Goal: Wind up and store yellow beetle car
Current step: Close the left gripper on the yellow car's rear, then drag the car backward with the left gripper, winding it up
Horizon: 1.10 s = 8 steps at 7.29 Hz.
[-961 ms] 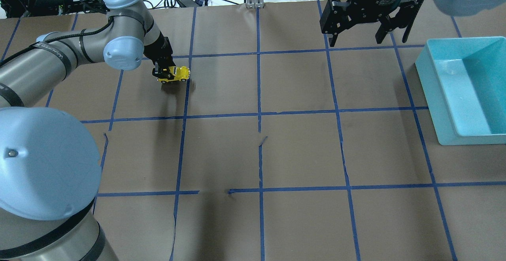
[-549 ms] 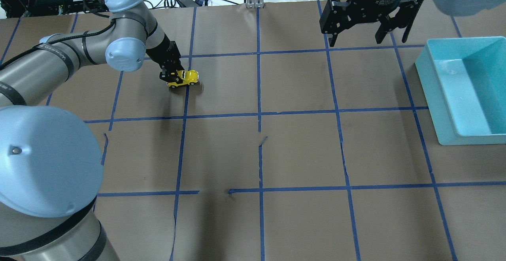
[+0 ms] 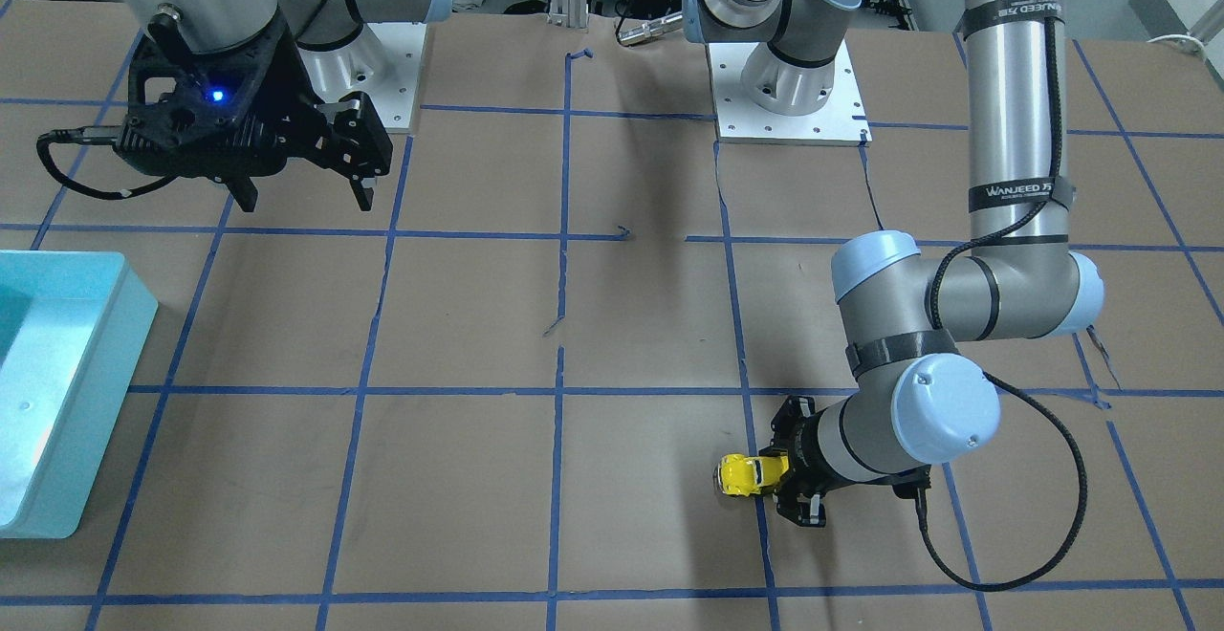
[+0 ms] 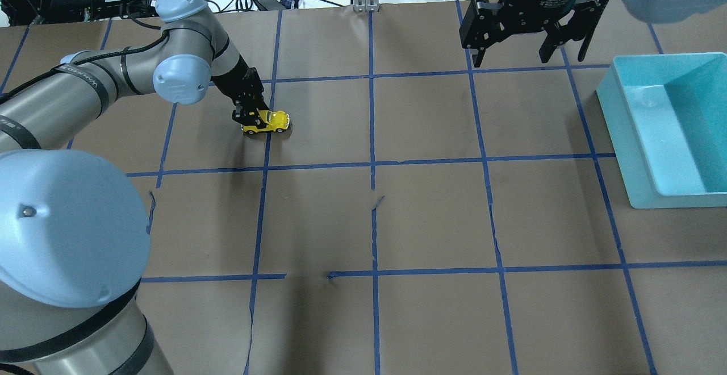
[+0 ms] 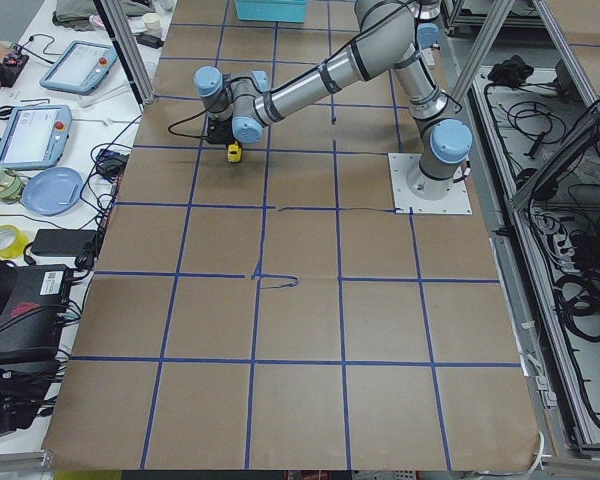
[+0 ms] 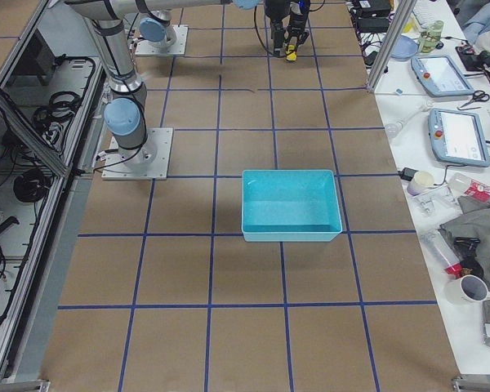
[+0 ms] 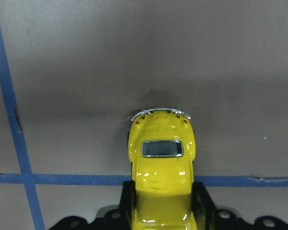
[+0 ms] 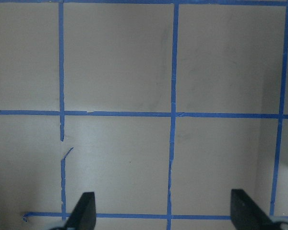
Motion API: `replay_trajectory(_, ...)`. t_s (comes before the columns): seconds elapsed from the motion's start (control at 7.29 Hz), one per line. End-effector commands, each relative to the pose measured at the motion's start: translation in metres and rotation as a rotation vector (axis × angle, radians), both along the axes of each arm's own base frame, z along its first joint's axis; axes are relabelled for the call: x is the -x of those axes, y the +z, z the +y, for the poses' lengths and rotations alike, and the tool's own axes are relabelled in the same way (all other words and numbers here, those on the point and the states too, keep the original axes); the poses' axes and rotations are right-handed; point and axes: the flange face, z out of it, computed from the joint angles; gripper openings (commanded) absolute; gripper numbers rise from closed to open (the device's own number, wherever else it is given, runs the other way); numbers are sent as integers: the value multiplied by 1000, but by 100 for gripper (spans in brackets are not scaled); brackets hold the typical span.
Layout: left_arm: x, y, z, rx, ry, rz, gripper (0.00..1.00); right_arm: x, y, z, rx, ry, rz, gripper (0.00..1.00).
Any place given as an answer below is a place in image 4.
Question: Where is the yellow beetle toy car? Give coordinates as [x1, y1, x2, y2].
[240, 109, 291, 135]

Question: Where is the teal plastic bin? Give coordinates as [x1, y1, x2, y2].
[597, 52, 726, 209]

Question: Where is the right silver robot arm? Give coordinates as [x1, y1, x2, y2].
[458, 0, 725, 67]

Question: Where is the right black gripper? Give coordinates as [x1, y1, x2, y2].
[459, 0, 603, 68]

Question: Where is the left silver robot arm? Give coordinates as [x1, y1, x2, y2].
[2, 0, 267, 374]

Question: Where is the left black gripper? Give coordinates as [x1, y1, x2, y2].
[213, 67, 271, 131]

